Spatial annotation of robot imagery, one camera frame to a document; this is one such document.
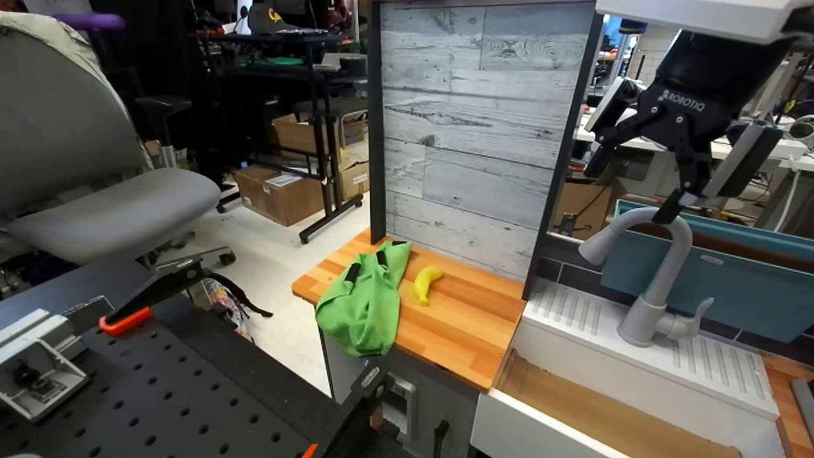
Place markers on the green cloth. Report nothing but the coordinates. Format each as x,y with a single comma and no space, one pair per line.
363,306

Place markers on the cardboard box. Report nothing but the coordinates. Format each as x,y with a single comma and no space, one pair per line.
280,197

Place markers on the teal plastic bin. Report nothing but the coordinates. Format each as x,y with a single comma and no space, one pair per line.
689,269

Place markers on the white toy sink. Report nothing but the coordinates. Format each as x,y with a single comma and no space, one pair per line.
700,385

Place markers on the grey office chair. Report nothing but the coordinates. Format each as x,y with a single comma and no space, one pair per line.
73,173

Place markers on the wooden butcher block counter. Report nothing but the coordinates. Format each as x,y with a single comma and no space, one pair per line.
463,328

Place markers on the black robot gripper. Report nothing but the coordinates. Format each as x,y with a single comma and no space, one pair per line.
692,109

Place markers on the grey wood backsplash panel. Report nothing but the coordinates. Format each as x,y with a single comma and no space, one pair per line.
476,96

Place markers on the orange black clamp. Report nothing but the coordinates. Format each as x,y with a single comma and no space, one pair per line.
137,306

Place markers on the yellow toy banana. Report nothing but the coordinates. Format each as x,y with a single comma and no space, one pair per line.
426,279

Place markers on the aluminium extrusion rail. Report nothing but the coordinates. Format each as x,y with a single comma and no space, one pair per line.
40,357

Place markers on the black perforated breadboard table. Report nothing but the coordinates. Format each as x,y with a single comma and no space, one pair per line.
183,385

